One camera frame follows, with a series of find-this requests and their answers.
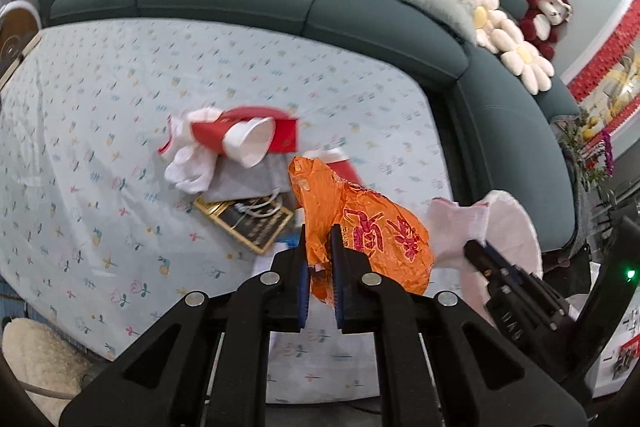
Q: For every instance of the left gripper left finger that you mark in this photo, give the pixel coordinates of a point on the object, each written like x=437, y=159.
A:
x=289, y=307

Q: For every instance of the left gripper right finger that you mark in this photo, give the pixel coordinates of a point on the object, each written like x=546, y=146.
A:
x=351, y=306

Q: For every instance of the large orange plastic bag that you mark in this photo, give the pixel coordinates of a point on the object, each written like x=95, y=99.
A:
x=392, y=237

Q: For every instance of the grey drawstring pouch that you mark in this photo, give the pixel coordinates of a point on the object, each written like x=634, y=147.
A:
x=232, y=181

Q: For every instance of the white lined trash bin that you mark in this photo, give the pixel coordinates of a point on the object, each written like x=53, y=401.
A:
x=498, y=220

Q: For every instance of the black gold box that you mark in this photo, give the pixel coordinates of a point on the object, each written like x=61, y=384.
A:
x=254, y=222

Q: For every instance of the red white paper bucket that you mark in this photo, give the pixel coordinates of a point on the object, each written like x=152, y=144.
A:
x=338, y=161

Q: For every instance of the red white paper cup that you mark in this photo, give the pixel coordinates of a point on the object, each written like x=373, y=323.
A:
x=244, y=141

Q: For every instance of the white crumpled tissue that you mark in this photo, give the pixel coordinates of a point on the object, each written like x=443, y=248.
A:
x=190, y=165

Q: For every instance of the potted flower plant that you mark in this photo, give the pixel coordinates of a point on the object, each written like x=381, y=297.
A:
x=588, y=152

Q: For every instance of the floral light blue tablecloth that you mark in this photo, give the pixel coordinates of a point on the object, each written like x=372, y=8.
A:
x=94, y=238

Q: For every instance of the teal curved sofa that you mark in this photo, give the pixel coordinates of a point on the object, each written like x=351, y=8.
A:
x=497, y=135

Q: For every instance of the cream fluffy stool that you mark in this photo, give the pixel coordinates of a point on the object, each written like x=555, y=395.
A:
x=38, y=356

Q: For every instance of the white flower pillow lower right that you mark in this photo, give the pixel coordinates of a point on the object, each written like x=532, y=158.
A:
x=524, y=61

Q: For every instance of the white flower pillow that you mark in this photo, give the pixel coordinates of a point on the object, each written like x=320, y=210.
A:
x=524, y=61
x=494, y=29

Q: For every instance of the white flower pillow upper right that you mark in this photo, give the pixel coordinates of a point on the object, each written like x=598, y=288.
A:
x=494, y=29

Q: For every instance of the light blue cushion right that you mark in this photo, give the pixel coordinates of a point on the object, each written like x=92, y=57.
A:
x=457, y=15

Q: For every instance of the red white plush monkey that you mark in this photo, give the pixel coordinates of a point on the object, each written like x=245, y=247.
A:
x=541, y=24

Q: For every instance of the round wooden side chair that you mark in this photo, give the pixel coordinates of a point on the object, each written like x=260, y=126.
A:
x=20, y=27

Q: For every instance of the red wall decoration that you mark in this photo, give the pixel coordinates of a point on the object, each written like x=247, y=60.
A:
x=607, y=88

